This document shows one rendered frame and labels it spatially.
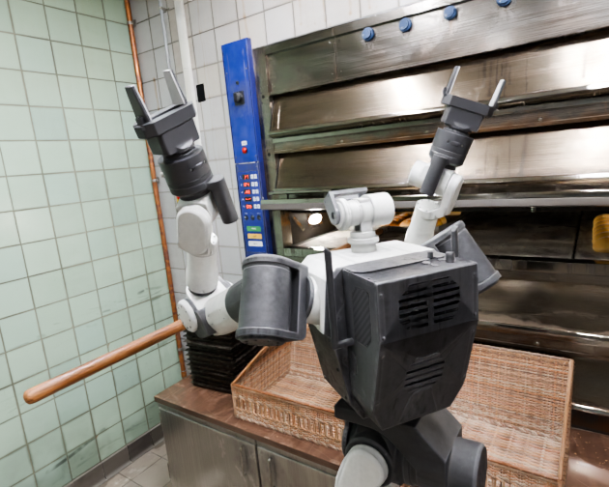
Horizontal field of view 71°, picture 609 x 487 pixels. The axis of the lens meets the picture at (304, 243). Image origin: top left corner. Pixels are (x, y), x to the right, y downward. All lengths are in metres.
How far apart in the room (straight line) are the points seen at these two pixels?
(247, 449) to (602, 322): 1.35
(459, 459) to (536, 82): 1.16
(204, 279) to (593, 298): 1.27
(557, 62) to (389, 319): 1.16
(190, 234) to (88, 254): 1.62
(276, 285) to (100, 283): 1.83
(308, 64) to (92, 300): 1.59
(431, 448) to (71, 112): 2.16
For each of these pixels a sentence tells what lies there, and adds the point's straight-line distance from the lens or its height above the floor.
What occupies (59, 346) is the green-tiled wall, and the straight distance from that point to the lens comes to 2.46.
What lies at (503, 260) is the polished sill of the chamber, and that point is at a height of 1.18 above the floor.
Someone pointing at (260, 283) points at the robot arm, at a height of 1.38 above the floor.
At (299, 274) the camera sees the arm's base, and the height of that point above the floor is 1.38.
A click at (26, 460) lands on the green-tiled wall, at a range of 2.57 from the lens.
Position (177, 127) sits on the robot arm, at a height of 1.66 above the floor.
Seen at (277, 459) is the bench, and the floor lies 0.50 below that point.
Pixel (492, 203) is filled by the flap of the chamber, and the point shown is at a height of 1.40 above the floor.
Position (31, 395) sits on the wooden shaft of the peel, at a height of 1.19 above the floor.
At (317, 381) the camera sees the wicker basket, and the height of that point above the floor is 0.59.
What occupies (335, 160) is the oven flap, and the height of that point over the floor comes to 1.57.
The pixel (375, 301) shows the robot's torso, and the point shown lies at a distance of 0.67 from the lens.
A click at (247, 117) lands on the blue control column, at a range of 2.09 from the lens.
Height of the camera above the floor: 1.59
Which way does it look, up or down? 11 degrees down
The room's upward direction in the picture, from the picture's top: 5 degrees counter-clockwise
